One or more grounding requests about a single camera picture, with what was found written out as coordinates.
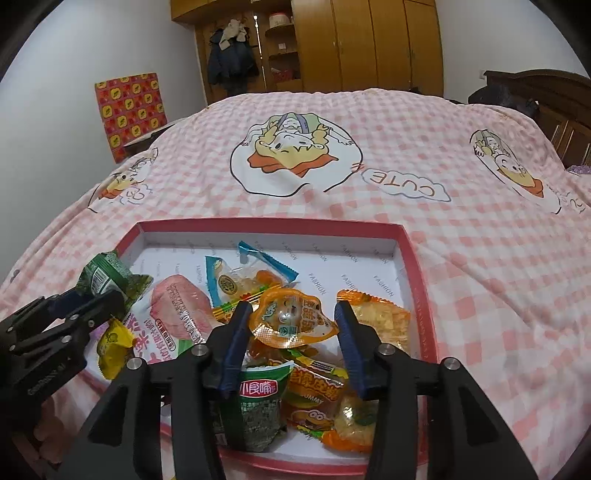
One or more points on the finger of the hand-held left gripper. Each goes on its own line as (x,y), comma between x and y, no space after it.
(87,323)
(64,303)

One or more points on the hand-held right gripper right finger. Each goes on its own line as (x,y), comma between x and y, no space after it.
(353,355)

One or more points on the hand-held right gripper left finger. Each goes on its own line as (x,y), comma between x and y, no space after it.
(231,360)

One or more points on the small yellow snack packet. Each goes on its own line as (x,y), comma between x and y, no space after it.
(113,348)

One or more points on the orange rice cracker packet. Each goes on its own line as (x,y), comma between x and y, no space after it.
(383,323)

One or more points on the green white snack packet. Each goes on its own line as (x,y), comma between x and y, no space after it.
(258,410)
(104,274)

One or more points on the clear orange jelly packet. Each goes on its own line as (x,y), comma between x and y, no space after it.
(355,415)

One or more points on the orange yellow lidded snack cup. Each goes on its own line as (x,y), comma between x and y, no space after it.
(291,318)

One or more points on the pink white sausage packet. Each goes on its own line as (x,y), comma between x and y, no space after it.
(178,309)

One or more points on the blue edged clear candy packet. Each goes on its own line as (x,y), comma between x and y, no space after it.
(268,272)
(228,284)

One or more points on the shallow red cardboard box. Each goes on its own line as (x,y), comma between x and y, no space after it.
(332,263)

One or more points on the dark wooden side table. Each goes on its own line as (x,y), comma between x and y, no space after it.
(147,138)

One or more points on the red shelf basket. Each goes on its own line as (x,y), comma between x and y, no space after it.
(284,74)

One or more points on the dark hanging coats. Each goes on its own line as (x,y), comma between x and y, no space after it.
(233,64)

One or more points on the purple frilled pillow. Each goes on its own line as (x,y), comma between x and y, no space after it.
(581,169)

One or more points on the dark bag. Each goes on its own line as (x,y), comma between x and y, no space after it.
(503,98)

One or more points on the wooden wardrobe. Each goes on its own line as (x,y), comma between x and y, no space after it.
(369,46)

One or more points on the dark wooden headboard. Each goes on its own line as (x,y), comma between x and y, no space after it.
(554,110)

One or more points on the beige hanging scarf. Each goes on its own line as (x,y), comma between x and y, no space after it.
(233,33)

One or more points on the round pale storage box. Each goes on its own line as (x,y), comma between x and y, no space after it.
(279,20)

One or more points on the red yellow patterned wall cloth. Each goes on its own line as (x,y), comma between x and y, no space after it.
(131,115)

